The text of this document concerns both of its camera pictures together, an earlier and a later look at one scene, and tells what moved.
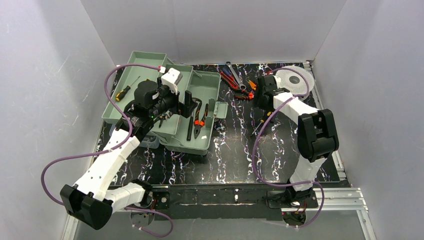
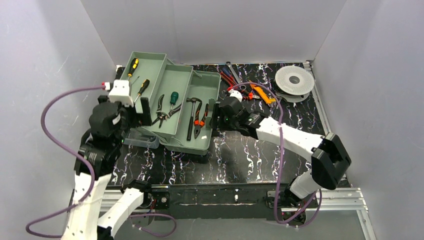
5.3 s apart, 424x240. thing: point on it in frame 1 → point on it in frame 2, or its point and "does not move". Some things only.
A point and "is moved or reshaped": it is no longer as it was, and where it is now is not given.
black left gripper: (182, 106) → (143, 112)
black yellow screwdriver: (120, 94) is moved or reshaped
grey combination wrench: (242, 85) does not move
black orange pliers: (198, 123) does not move
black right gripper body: (260, 97) → (216, 113)
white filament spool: (294, 81) does not move
